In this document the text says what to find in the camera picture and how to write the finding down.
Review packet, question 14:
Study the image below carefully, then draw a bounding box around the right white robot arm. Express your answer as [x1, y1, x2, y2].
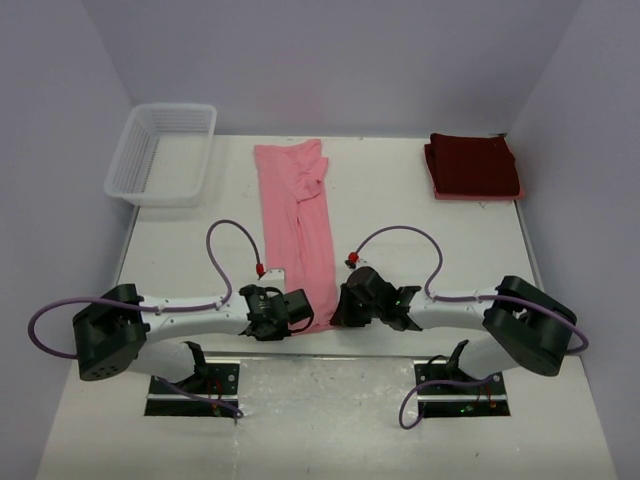
[330, 266, 577, 393]

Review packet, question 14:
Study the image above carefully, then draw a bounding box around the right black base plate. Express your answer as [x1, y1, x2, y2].
[413, 355, 511, 419]

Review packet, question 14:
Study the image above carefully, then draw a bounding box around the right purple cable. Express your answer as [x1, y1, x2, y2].
[344, 226, 590, 431]

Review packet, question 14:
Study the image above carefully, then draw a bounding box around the pink t shirt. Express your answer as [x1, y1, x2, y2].
[254, 139, 338, 333]

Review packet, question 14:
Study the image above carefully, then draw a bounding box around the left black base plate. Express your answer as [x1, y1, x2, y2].
[144, 342, 244, 421]

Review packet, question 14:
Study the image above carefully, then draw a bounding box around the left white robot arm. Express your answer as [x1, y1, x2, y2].
[72, 284, 314, 393]

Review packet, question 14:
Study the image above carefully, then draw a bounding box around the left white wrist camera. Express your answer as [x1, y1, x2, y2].
[256, 263, 285, 292]

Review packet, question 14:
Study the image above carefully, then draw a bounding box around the white plastic basket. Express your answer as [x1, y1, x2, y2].
[104, 103, 217, 208]

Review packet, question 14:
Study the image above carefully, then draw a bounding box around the folded dark red shirt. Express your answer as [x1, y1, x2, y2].
[424, 133, 522, 195]

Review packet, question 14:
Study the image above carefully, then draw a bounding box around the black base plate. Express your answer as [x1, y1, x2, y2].
[144, 342, 244, 421]
[413, 355, 511, 419]

